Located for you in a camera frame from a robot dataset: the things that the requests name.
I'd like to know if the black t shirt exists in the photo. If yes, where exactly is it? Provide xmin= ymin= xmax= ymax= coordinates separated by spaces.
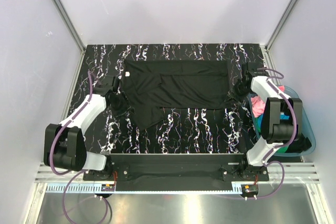
xmin=286 ymin=134 xmax=312 ymax=153
xmin=122 ymin=60 xmax=229 ymax=131

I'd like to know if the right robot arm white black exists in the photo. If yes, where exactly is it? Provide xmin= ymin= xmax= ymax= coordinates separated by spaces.
xmin=226 ymin=62 xmax=303 ymax=178

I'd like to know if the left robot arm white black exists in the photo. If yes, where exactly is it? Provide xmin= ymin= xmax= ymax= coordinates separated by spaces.
xmin=44 ymin=73 xmax=130 ymax=176

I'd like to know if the pink t shirt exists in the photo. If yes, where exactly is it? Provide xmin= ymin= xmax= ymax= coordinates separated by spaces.
xmin=249 ymin=86 xmax=291 ymax=118

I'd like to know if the blue t shirt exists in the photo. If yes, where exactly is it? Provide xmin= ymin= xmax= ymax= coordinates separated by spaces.
xmin=256 ymin=113 xmax=289 ymax=133

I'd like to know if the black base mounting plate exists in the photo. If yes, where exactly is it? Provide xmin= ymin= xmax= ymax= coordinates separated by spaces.
xmin=83 ymin=154 xmax=269 ymax=193

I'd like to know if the green t shirt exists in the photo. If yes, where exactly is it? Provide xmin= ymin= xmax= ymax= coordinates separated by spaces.
xmin=277 ymin=146 xmax=289 ymax=153

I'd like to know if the black t shirt in basket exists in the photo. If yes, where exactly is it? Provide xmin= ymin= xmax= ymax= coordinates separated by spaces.
xmin=286 ymin=134 xmax=312 ymax=153

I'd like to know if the right aluminium frame post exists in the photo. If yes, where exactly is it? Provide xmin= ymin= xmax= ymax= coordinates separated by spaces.
xmin=265 ymin=0 xmax=299 ymax=52

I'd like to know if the aluminium frame post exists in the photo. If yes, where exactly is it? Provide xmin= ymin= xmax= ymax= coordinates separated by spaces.
xmin=265 ymin=0 xmax=299 ymax=52
xmin=36 ymin=0 xmax=86 ymax=54

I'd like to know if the left aluminium frame post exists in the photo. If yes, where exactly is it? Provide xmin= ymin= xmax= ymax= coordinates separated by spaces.
xmin=36 ymin=0 xmax=86 ymax=54

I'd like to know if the aluminium rail profile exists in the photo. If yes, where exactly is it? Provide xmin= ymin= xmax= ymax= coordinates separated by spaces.
xmin=35 ymin=163 xmax=320 ymax=183

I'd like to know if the white slotted cable duct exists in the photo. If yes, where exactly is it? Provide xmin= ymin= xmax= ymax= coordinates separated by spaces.
xmin=46 ymin=183 xmax=243 ymax=195

